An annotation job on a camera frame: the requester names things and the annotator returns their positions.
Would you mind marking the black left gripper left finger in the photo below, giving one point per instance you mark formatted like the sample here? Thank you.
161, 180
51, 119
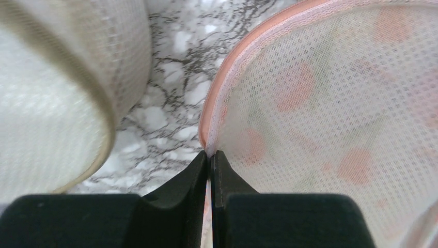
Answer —
170, 216

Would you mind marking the floral mesh laundry bag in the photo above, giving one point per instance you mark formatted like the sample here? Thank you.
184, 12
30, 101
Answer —
337, 97

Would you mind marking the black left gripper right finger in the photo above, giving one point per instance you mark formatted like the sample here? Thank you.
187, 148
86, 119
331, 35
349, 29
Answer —
243, 217

